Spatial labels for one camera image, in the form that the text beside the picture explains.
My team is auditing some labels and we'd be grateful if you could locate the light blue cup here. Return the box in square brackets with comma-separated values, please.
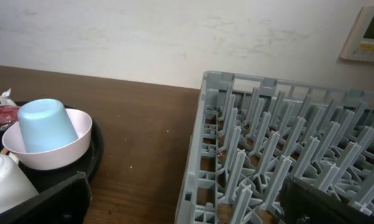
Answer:
[17, 98, 78, 153]

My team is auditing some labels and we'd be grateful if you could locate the white bowl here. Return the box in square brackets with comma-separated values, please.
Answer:
[2, 108, 93, 170]

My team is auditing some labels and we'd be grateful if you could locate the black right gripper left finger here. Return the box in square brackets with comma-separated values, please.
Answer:
[0, 172, 92, 224]

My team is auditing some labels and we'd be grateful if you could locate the grey dishwasher rack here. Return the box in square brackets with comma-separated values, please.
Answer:
[175, 71, 374, 223]

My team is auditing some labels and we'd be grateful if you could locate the white tissue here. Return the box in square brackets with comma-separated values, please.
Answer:
[0, 89, 17, 106]

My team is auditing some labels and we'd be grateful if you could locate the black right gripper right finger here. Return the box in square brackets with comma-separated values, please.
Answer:
[280, 175, 374, 224]

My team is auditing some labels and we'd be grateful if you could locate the beige wall control panel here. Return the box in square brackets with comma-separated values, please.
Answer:
[340, 6, 374, 63]

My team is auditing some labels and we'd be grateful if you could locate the white plastic fork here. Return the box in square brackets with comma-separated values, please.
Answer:
[7, 152, 19, 165]

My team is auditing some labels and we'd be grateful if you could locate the white cup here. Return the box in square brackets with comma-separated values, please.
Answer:
[0, 154, 39, 213]

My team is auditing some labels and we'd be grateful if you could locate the red snack wrapper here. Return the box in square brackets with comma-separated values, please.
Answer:
[0, 105, 20, 132]

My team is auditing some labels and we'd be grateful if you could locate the wooden chopstick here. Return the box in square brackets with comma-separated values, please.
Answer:
[0, 148, 9, 154]

